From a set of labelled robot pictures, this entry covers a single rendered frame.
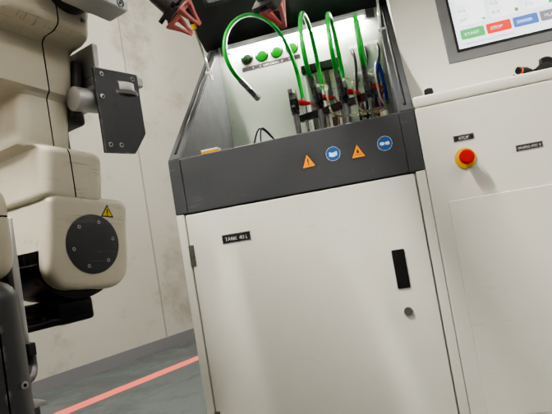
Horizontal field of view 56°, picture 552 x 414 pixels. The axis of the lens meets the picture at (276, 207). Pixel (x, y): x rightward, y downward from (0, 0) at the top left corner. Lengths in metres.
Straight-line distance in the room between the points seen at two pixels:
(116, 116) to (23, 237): 0.27
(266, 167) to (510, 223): 0.64
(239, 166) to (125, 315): 2.53
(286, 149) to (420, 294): 0.52
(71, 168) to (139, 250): 3.02
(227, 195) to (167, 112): 3.02
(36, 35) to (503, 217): 1.10
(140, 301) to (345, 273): 2.69
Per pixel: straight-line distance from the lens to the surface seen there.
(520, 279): 1.42
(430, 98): 1.42
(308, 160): 1.41
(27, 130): 1.00
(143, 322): 3.95
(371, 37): 2.03
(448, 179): 1.39
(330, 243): 1.40
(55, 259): 0.93
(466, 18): 1.77
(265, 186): 1.43
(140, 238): 3.98
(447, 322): 1.41
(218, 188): 1.48
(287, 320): 1.45
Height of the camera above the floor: 0.69
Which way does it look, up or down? 3 degrees up
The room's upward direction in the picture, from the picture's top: 10 degrees counter-clockwise
